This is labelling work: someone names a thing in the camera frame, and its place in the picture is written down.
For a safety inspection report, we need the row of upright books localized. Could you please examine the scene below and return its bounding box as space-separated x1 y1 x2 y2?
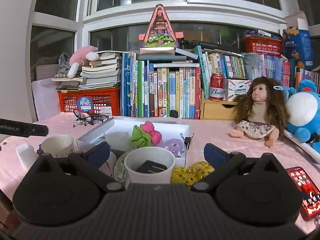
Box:
119 45 202 119

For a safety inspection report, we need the black binder clip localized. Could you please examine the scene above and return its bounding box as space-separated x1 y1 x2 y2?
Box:
180 133 194 150

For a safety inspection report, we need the white paper cup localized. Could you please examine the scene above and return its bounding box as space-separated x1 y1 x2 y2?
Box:
41 134 74 158

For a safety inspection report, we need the purple plush toy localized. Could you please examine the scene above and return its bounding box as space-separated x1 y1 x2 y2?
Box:
157 138 186 158

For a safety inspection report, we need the grey plush toy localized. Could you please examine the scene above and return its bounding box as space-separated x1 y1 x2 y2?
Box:
55 53 71 78

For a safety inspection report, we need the blue cardboard box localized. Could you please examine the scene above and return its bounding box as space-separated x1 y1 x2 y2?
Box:
283 11 313 70

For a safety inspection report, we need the white fluffy plush toy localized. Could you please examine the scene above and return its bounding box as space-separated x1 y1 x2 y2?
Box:
104 132 133 152

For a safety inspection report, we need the red basket on books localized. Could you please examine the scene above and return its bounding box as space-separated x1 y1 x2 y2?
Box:
241 36 283 57

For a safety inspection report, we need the small white carton box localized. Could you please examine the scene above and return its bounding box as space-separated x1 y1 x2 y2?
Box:
225 79 251 101

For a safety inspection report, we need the red beer can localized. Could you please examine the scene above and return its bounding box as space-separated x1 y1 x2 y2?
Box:
209 74 225 101

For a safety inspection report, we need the yellow sequin bow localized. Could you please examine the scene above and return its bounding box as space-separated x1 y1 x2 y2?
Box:
170 161 215 188

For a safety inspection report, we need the white foam block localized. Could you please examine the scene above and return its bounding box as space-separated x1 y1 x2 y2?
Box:
16 143 38 170

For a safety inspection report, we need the pink white plush toy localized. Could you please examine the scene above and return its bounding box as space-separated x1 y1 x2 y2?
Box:
67 46 99 79

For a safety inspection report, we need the blue white plush toy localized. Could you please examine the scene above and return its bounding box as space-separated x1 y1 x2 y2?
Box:
284 80 319 153

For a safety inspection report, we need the stack of books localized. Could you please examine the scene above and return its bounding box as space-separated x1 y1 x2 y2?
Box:
52 50 125 90

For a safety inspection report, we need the red plastic basket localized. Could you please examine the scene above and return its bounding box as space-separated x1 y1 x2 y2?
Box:
57 87 120 116

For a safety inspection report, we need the green pink plush flower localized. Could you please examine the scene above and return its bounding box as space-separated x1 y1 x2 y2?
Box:
131 121 162 148

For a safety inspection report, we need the pink tablecloth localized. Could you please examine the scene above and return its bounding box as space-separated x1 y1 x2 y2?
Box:
0 112 320 234

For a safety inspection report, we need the white cardboard box tray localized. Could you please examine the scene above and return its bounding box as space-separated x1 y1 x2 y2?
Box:
76 117 189 167

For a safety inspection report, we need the brown haired doll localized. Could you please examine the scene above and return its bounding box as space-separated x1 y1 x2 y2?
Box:
230 76 290 148

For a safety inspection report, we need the triangular pink toy house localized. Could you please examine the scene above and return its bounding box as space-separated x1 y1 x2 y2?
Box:
139 4 179 56

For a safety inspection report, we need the right row of books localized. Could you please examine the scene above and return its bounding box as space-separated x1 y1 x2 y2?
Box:
199 49 319 93

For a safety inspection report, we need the paper cup with dog drawing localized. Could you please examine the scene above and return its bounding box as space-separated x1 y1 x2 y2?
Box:
124 147 175 184

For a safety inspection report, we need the red smartphone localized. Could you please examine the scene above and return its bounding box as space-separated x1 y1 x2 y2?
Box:
286 166 320 221

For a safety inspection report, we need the wooden drawer box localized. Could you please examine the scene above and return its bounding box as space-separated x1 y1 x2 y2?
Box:
200 90 236 121

